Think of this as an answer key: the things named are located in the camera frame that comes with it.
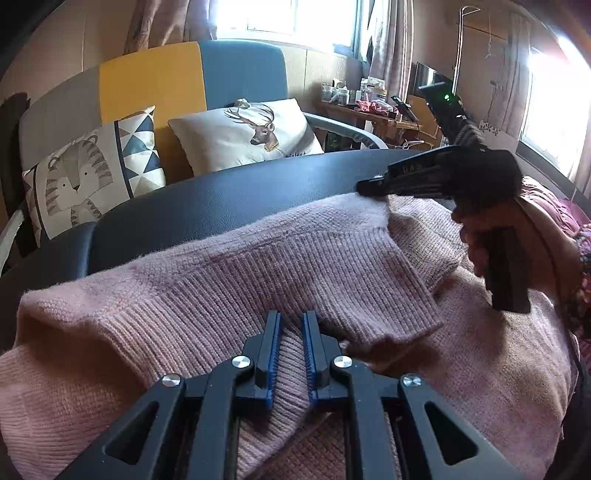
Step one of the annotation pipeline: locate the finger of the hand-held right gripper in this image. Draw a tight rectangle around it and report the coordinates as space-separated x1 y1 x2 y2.
356 164 416 197

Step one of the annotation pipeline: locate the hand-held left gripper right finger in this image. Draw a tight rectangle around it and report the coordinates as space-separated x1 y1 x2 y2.
301 310 528 480

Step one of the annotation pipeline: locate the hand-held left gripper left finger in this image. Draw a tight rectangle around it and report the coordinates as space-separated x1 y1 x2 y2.
53 310 283 480

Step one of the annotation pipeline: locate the pink knit sweater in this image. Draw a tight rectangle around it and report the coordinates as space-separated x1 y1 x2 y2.
0 189 580 480

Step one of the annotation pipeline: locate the person's right hand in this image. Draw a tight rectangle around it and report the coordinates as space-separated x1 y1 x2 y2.
450 196 583 296

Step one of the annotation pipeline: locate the white printed box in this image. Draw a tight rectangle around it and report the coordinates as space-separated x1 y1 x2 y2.
478 119 520 153

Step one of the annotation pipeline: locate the wooden side table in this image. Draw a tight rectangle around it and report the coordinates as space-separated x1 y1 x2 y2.
314 99 423 151

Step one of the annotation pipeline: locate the magenta fuzzy cloth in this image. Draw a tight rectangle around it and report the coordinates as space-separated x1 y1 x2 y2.
519 175 591 259

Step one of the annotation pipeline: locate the clutter of small jars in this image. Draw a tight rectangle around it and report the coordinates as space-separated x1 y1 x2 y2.
321 78 402 116

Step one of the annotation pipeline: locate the window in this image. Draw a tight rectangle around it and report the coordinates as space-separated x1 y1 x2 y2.
217 0 361 51
519 37 588 176

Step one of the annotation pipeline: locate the flat screen monitor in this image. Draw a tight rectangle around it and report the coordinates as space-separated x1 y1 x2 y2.
409 61 455 100

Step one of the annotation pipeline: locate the pink curtain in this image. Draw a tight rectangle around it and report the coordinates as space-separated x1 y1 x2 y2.
367 0 414 100
124 0 218 54

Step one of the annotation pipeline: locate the deer print cushion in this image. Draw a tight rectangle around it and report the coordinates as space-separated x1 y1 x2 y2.
167 98 325 176

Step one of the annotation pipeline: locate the grey yellow blue sofa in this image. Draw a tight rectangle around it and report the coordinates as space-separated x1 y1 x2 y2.
0 41 389 278

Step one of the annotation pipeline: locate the tiger print cushion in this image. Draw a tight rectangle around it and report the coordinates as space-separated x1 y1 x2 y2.
21 105 168 247

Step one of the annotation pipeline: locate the metal clothes rail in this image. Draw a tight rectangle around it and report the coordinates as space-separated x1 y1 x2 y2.
455 4 509 97

